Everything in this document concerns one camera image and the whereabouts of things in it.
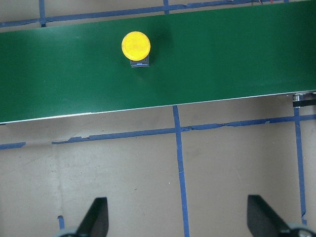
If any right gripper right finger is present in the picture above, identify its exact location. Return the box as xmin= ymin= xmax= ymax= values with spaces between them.
xmin=247 ymin=195 xmax=296 ymax=237

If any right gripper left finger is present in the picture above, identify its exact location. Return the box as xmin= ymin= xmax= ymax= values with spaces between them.
xmin=75 ymin=197 xmax=109 ymax=237

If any yellow push button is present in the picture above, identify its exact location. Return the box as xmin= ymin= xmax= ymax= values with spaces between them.
xmin=121 ymin=31 xmax=151 ymax=68

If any green conveyor belt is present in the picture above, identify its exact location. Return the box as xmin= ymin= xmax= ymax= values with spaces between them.
xmin=0 ymin=0 xmax=316 ymax=123

